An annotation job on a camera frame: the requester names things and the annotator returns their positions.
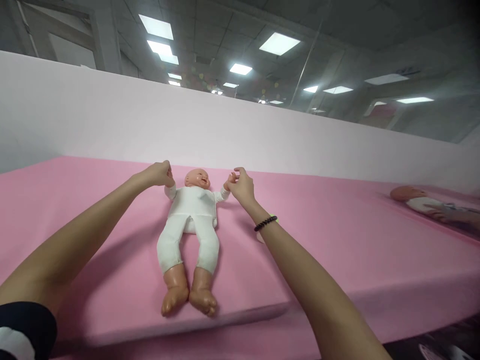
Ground person's right hand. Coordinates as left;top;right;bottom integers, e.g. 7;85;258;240
223;167;257;207

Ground person's left hand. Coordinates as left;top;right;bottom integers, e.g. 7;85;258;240
147;160;176;188

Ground baby doll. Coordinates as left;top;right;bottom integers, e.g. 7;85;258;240
389;185;480;225
156;168;232;319

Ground ceiling light panels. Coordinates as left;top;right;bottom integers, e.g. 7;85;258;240
137;14;436;107

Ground pink table cover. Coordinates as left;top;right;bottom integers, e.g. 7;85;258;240
0;155;480;360

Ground glass partition window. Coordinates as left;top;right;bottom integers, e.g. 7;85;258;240
0;0;480;145

